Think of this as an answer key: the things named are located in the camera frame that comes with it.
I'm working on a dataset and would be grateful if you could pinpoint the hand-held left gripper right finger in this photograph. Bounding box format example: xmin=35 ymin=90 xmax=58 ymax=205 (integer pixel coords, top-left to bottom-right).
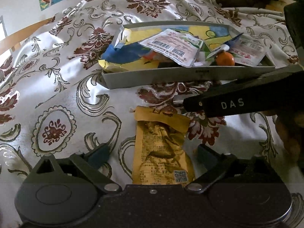
xmin=185 ymin=144 xmax=281 ymax=194

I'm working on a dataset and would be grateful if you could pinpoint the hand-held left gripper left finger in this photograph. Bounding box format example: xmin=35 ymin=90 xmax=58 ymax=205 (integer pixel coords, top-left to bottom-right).
xmin=31 ymin=143 xmax=122 ymax=194

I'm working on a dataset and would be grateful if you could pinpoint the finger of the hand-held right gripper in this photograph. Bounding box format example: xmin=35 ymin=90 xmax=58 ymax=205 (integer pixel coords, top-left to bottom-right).
xmin=183 ymin=65 xmax=304 ymax=118

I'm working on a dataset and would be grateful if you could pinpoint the rice crisp snack packet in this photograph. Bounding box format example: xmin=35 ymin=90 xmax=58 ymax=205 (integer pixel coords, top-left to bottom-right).
xmin=228 ymin=39 xmax=270 ymax=66

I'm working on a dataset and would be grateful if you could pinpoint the yellow brown snack packet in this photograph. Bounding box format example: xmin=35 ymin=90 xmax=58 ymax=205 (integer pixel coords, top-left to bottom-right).
xmin=129 ymin=106 xmax=196 ymax=185

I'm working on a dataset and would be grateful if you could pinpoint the orange ball snack packet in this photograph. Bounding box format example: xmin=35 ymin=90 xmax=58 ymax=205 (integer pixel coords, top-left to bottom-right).
xmin=206 ymin=44 xmax=236 ymax=67

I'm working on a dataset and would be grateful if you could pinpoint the grey shallow tray box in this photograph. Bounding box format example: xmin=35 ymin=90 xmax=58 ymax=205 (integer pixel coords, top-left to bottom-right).
xmin=101 ymin=20 xmax=278 ymax=90

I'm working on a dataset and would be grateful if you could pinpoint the white barcode snack packet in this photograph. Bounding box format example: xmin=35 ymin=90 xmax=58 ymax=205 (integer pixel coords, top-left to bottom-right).
xmin=139 ymin=28 xmax=205 ymax=67

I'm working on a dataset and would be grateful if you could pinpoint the person's right hand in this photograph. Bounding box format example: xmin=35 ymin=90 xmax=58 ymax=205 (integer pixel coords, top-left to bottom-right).
xmin=264 ymin=109 xmax=304 ymax=165

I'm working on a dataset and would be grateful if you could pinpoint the wooden board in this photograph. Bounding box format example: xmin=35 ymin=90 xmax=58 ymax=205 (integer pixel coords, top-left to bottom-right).
xmin=263 ymin=0 xmax=286 ymax=13

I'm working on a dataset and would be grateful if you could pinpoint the floral satin blanket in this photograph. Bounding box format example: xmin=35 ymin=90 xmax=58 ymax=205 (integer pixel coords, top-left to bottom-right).
xmin=0 ymin=0 xmax=304 ymax=188

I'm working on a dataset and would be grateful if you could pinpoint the cartoon painting paper sheet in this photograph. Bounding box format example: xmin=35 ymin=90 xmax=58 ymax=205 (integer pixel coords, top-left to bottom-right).
xmin=98 ymin=26 xmax=231 ymax=73

